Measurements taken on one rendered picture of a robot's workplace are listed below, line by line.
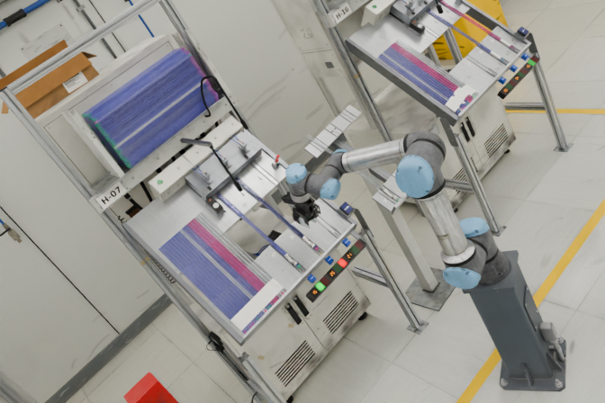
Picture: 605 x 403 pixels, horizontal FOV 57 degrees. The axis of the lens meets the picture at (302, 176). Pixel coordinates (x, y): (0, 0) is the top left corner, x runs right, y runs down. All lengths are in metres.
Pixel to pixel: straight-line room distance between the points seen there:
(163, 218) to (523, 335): 1.50
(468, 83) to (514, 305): 1.25
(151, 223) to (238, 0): 2.31
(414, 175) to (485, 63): 1.51
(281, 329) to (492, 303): 1.02
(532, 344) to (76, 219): 2.82
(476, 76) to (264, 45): 1.92
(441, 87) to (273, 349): 1.51
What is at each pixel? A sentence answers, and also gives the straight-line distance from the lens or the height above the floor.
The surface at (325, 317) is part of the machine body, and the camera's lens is 2.86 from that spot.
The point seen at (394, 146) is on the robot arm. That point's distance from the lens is 1.86.
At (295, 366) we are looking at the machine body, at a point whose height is 0.16.
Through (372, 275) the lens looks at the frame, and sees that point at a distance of 2.77.
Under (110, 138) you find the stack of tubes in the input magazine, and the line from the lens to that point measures 2.35.
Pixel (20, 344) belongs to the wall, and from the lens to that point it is 4.08.
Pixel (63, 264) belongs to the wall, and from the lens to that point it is 3.98.
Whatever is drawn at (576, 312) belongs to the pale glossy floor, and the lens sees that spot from 2.71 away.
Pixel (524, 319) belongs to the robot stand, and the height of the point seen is 0.37.
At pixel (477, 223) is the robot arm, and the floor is 0.78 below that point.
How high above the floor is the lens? 2.02
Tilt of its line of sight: 25 degrees down
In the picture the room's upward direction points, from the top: 31 degrees counter-clockwise
